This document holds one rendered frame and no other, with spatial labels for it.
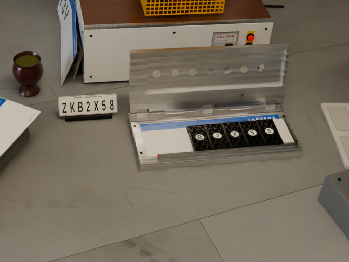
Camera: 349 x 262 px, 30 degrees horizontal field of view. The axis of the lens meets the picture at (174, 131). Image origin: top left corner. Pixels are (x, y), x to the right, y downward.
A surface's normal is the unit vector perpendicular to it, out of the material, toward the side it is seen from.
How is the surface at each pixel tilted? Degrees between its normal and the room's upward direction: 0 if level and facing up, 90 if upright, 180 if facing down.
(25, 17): 0
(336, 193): 90
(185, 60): 76
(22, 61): 0
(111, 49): 90
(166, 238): 0
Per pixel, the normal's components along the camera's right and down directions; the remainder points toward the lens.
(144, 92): 0.22, 0.47
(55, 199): 0.08, -0.75
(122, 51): 0.20, 0.66
